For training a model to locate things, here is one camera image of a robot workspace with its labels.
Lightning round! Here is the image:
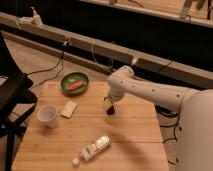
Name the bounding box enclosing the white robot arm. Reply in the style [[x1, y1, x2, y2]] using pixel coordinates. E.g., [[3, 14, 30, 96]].
[[107, 66, 213, 171]]

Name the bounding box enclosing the white ceramic cup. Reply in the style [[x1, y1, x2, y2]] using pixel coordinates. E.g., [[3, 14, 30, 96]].
[[37, 106, 59, 128]]

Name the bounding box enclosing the white sponge block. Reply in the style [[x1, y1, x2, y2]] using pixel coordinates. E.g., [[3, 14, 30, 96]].
[[61, 101, 77, 118]]

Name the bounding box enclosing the orange carrot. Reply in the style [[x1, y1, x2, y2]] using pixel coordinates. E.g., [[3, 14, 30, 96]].
[[67, 81, 83, 91]]

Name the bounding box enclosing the green bowl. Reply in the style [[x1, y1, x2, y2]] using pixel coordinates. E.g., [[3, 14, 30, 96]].
[[61, 72, 89, 96]]

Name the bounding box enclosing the wooden table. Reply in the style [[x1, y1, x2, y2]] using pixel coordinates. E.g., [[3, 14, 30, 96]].
[[12, 82, 169, 171]]

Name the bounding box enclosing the black chair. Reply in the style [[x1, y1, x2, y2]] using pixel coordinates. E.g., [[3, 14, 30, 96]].
[[0, 32, 37, 171]]

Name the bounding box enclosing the black floor cable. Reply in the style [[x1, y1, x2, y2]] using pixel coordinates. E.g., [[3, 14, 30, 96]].
[[155, 105, 183, 168]]

